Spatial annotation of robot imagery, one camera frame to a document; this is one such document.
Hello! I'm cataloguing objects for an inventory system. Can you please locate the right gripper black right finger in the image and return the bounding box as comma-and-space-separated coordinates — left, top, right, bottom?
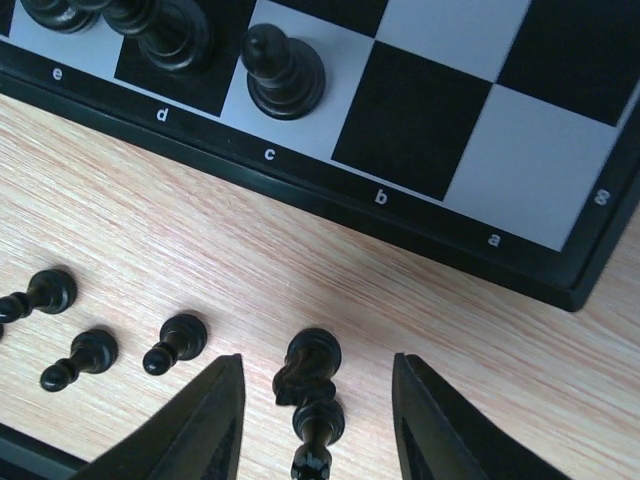
392, 353, 550, 479

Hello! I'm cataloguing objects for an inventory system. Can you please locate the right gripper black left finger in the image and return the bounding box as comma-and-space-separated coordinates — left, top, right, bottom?
89, 354, 245, 479

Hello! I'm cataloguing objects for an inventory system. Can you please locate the black knight chess piece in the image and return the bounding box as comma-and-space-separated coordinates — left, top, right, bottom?
272, 328, 342, 407

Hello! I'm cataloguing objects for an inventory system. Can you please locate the black bishop chess piece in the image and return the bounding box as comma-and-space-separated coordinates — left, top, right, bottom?
240, 23, 326, 120

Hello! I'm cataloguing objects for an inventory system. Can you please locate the black queen chess piece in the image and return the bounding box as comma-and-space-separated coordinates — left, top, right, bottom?
101, 1, 214, 75

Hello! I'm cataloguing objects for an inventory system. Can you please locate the black king chess piece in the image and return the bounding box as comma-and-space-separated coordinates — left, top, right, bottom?
21, 0, 99, 34

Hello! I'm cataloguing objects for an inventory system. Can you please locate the lying black chess piece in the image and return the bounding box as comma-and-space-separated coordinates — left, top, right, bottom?
290, 400, 345, 480

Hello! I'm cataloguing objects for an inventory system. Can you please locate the black pawn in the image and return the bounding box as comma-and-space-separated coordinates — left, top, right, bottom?
40, 329, 119, 392
1, 269, 78, 324
142, 313, 208, 376

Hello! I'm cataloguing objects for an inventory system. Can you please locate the black pawn middle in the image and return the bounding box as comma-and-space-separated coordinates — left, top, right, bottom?
1, 269, 78, 324

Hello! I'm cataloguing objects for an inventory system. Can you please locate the black and white chessboard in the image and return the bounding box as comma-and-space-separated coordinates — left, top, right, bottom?
1, 1, 639, 312

